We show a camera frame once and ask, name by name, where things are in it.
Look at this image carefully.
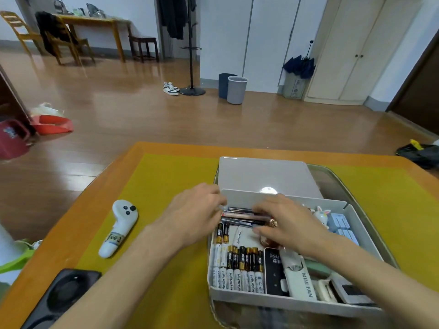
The person's right hand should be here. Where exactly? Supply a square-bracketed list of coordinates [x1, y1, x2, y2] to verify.
[252, 194, 330, 259]

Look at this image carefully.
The person's left hand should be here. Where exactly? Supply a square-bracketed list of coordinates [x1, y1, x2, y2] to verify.
[156, 183, 228, 250]

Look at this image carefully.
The red cylindrical can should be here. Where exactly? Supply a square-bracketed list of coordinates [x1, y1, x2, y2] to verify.
[259, 218, 280, 247]

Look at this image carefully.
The white bunny figurine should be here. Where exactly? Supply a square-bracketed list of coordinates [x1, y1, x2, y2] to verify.
[314, 206, 332, 230]

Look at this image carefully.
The bundle of black pens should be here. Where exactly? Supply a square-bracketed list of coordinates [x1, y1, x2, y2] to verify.
[219, 206, 272, 228]

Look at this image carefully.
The white storage box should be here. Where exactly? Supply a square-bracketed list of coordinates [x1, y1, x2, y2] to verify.
[207, 188, 400, 318]

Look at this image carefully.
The black WiFi device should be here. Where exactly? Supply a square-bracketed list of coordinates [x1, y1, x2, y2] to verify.
[264, 247, 290, 297]

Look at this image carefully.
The white camera device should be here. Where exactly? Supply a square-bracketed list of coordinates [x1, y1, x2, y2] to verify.
[279, 248, 318, 301]

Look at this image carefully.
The white box lid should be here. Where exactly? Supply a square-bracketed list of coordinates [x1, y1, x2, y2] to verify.
[218, 156, 324, 199]

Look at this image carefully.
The pile of small batteries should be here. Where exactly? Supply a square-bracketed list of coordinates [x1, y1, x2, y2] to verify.
[211, 221, 267, 294]

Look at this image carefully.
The white remote control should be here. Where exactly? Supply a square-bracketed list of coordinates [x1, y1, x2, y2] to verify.
[315, 279, 340, 303]

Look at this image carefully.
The person's right forearm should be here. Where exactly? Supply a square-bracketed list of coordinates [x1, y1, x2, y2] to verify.
[301, 233, 439, 329]

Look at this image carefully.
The person's left forearm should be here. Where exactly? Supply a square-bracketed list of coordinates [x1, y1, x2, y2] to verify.
[51, 226, 193, 329]

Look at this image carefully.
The yellow table mat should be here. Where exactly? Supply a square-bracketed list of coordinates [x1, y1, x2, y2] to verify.
[77, 153, 439, 329]

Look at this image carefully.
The stainless steel tray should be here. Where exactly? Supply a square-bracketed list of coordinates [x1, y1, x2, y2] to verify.
[209, 163, 405, 329]

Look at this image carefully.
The white handheld controller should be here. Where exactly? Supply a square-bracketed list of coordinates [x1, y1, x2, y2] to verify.
[98, 199, 139, 259]

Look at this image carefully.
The black coat stand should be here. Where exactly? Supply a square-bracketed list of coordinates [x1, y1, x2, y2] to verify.
[180, 0, 206, 97]

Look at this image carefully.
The gray trash bin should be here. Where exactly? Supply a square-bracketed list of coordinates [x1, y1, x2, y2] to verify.
[227, 75, 249, 105]

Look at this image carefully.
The dark blue trash bin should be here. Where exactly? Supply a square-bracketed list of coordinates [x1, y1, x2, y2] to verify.
[218, 73, 238, 99]

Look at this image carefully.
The gray metal safe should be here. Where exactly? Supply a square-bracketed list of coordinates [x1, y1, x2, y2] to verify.
[283, 72, 308, 100]

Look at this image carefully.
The black garbage bag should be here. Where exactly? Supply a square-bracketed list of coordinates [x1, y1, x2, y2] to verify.
[395, 139, 439, 170]

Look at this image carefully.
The black smartphone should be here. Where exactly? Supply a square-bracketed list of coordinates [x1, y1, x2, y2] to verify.
[20, 269, 103, 329]

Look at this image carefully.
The navy folded umbrella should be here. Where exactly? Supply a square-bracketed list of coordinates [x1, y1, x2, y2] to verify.
[282, 40, 316, 79]

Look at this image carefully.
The red plastic bag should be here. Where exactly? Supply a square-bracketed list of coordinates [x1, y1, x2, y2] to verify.
[30, 102, 75, 136]

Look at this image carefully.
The dark brown door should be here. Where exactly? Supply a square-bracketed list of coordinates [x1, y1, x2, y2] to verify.
[385, 34, 439, 136]

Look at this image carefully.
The dark wooden stool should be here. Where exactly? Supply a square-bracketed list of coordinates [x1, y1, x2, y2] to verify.
[128, 36, 160, 63]

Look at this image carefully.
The cream two-door cabinet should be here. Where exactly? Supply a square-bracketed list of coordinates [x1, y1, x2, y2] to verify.
[303, 0, 426, 106]

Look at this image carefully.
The white built-in wardrobe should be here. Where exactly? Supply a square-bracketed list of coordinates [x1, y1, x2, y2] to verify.
[200, 0, 330, 94]

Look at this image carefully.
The green and white chair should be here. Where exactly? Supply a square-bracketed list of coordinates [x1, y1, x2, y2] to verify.
[0, 224, 43, 295]

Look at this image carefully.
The maroon plastic bucket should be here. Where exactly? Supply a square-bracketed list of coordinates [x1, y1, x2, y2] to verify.
[0, 119, 32, 160]

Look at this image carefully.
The dark hanging coat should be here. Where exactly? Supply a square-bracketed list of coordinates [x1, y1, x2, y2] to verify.
[156, 0, 188, 41]

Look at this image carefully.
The dark wooden cabinet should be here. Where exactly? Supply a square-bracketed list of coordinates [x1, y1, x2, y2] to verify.
[0, 63, 35, 134]

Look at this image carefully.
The wooden side table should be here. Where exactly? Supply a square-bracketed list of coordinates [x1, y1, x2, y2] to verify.
[54, 14, 133, 63]

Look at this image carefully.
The silver pot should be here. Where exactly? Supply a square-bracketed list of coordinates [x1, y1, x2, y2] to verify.
[86, 3, 106, 18]

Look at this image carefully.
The black jacket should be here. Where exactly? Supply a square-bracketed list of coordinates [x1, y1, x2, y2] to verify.
[35, 11, 79, 57]

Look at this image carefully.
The silver kettle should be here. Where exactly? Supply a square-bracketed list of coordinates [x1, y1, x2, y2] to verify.
[53, 0, 75, 15]

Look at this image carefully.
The light wooden chair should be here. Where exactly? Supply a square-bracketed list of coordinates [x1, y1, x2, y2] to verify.
[0, 11, 43, 53]

